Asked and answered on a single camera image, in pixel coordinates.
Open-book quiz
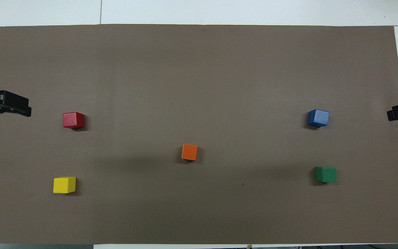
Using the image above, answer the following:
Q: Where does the red wooden block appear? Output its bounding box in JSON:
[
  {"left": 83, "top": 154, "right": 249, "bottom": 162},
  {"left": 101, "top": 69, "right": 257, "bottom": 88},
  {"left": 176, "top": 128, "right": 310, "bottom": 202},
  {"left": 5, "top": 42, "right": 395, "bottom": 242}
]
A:
[{"left": 63, "top": 112, "right": 85, "bottom": 129}]

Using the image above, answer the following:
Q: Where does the blue wooden block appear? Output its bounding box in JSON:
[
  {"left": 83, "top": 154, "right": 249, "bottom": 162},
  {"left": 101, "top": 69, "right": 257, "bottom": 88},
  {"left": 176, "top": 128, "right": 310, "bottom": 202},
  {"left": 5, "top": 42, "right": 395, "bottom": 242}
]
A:
[{"left": 307, "top": 109, "right": 330, "bottom": 127}]

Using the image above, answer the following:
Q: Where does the yellow wooden block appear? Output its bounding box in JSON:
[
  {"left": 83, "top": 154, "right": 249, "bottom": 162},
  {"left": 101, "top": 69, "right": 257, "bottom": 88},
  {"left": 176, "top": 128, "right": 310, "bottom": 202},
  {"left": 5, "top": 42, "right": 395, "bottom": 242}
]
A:
[{"left": 53, "top": 177, "right": 77, "bottom": 194}]

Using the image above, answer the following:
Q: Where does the green wooden block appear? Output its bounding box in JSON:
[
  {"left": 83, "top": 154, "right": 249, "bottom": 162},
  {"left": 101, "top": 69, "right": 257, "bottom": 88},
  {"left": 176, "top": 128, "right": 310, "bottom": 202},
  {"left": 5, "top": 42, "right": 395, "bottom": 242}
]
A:
[{"left": 315, "top": 166, "right": 338, "bottom": 183}]

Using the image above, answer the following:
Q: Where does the orange wooden block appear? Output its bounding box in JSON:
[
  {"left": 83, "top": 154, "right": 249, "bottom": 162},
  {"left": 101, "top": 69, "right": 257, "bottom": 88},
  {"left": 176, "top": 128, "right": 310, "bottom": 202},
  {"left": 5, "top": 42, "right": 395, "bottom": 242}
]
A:
[{"left": 181, "top": 144, "right": 198, "bottom": 161}]

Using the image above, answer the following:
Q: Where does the brown table mat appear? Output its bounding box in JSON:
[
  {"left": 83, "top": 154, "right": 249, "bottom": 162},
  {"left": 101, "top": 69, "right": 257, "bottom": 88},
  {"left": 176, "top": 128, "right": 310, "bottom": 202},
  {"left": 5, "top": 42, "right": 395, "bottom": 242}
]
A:
[{"left": 0, "top": 24, "right": 398, "bottom": 245}]

